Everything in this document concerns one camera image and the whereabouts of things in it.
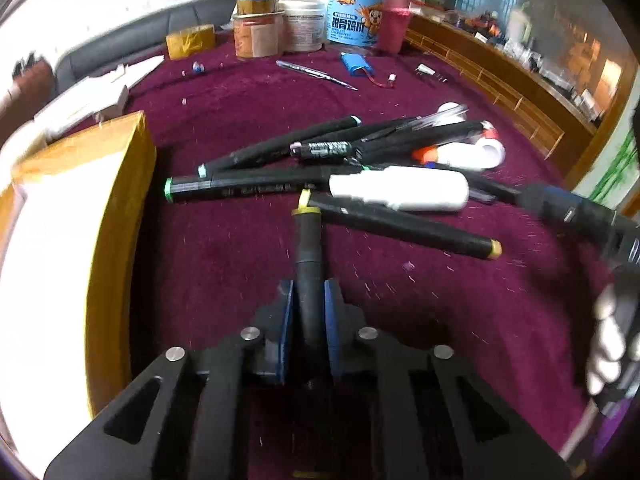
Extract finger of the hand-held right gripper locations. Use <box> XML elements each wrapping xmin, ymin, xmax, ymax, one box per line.
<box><xmin>515</xmin><ymin>182</ymin><xmax>621</xmax><ymax>241</ymax></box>

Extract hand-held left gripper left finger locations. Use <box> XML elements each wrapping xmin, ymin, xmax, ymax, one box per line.
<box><xmin>45</xmin><ymin>280</ymin><xmax>301</xmax><ymax>480</ymax></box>

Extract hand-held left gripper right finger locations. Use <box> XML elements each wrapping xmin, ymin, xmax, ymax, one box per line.
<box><xmin>322</xmin><ymin>279</ymin><xmax>573</xmax><ymax>480</ymax></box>

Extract black marker yellow cap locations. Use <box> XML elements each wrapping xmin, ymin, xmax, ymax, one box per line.
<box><xmin>291</xmin><ymin>207</ymin><xmax>326</xmax><ymax>361</ymax></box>

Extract thin black pen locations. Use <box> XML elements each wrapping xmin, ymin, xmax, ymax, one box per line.
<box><xmin>467</xmin><ymin>172</ymin><xmax>523</xmax><ymax>206</ymax></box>

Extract white bottle red label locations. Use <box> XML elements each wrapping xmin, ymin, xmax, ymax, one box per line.
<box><xmin>412</xmin><ymin>139</ymin><xmax>507</xmax><ymax>172</ymax></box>

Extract black marker pale yellow ends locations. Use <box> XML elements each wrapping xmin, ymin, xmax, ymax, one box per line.
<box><xmin>298</xmin><ymin>191</ymin><xmax>502</xmax><ymax>262</ymax></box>

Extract black marker red cap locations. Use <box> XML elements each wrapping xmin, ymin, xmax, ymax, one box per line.
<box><xmin>357</xmin><ymin>119</ymin><xmax>500</xmax><ymax>158</ymax></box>

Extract black marker green cap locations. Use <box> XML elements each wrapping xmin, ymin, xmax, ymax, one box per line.
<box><xmin>165</xmin><ymin>167</ymin><xmax>351</xmax><ymax>204</ymax></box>

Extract white bottle green label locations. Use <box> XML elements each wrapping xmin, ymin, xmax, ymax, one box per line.
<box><xmin>328</xmin><ymin>166</ymin><xmax>471</xmax><ymax>212</ymax></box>

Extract clear barrel black pen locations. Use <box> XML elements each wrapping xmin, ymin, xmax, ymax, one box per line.
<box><xmin>400</xmin><ymin>103</ymin><xmax>469</xmax><ymax>131</ymax></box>

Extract black marker pink cap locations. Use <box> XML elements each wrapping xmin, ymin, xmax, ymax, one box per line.
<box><xmin>290</xmin><ymin>139</ymin><xmax>366</xmax><ymax>162</ymax></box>

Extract black marker teal cap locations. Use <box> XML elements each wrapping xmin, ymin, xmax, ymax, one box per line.
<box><xmin>197</xmin><ymin>115</ymin><xmax>363</xmax><ymax>179</ymax></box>

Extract yellow cardboard box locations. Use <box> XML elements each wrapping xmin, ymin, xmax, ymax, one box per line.
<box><xmin>0</xmin><ymin>111</ymin><xmax>157</xmax><ymax>461</ymax></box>

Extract person's right hand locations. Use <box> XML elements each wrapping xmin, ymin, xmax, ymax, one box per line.
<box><xmin>585</xmin><ymin>280</ymin><xmax>640</xmax><ymax>397</ymax></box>

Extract maroon tablecloth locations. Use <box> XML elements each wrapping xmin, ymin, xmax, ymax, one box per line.
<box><xmin>90</xmin><ymin>35</ymin><xmax>616</xmax><ymax>480</ymax></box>

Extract wooden sideboard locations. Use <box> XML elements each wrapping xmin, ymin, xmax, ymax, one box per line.
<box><xmin>405</xmin><ymin>10</ymin><xmax>616</xmax><ymax>186</ymax></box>

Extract pink mesh covered bottle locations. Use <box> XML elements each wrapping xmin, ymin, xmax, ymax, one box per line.
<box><xmin>385</xmin><ymin>0</ymin><xmax>413</xmax><ymax>56</ymax></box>

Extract blue battery pack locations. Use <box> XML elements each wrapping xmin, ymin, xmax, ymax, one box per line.
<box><xmin>341</xmin><ymin>52</ymin><xmax>398</xmax><ymax>88</ymax></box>

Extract large plastic jar blue label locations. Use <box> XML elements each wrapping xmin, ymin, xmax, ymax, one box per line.
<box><xmin>327</xmin><ymin>0</ymin><xmax>396</xmax><ymax>48</ymax></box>

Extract brown jar paper label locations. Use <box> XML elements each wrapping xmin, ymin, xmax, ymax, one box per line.
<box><xmin>231</xmin><ymin>10</ymin><xmax>283</xmax><ymax>59</ymax></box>

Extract yellow taped packet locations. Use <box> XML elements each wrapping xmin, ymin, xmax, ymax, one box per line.
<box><xmin>166</xmin><ymin>24</ymin><xmax>217</xmax><ymax>61</ymax></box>

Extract white plastic jar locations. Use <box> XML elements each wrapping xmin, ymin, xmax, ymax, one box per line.
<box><xmin>277</xmin><ymin>0</ymin><xmax>327</xmax><ymax>53</ymax></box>

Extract white paper cartons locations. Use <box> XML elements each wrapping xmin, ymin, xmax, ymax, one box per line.
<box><xmin>30</xmin><ymin>55</ymin><xmax>166</xmax><ymax>131</ymax></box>

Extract dark grey sofa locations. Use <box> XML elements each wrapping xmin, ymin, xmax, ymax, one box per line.
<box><xmin>55</xmin><ymin>0</ymin><xmax>241</xmax><ymax>86</ymax></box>

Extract brown armchair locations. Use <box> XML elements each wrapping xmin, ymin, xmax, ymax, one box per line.
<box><xmin>7</xmin><ymin>57</ymin><xmax>56</xmax><ymax>111</ymax></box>

